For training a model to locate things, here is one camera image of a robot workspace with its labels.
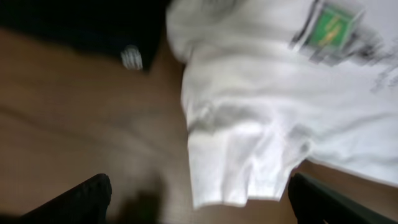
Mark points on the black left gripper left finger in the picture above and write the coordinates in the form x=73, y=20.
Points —
x=86, y=203

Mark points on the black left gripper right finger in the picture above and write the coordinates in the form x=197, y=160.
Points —
x=315, y=203

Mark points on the white t-shirt with robot print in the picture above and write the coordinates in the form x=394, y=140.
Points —
x=269, y=84

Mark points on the folded black garment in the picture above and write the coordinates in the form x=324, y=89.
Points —
x=128, y=30

